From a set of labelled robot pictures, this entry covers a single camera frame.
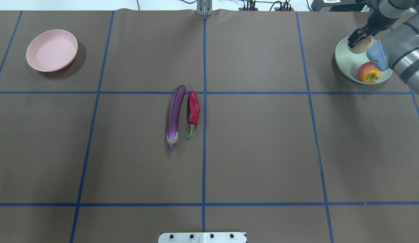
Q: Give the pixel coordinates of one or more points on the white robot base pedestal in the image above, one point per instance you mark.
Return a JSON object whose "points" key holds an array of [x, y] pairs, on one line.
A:
{"points": [[203, 237]]}

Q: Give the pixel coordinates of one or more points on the aluminium frame post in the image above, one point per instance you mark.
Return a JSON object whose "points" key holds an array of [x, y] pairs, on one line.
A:
{"points": [[204, 7]]}

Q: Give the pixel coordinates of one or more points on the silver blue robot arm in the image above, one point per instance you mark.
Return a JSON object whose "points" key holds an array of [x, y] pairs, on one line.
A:
{"points": [[399, 50]]}

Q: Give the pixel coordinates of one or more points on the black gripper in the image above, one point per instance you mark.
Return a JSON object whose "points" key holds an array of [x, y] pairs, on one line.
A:
{"points": [[378, 22]]}

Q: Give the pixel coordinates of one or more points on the red chili pepper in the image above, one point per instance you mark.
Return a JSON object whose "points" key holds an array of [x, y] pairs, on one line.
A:
{"points": [[193, 112]]}

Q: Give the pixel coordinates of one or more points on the purple eggplant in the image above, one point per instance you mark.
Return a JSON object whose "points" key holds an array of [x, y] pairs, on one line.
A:
{"points": [[173, 116]]}

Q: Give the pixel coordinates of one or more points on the pink plate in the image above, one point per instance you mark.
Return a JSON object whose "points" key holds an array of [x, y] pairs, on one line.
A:
{"points": [[52, 50]]}

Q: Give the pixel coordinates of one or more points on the red pomegranate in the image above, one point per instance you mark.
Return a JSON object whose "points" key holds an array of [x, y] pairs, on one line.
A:
{"points": [[368, 73]]}

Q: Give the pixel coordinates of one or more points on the peach fruit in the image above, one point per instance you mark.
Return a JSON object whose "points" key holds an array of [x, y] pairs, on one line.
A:
{"points": [[362, 46]]}

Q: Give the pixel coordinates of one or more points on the green plate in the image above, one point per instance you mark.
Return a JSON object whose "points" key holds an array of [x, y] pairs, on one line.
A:
{"points": [[349, 63]]}

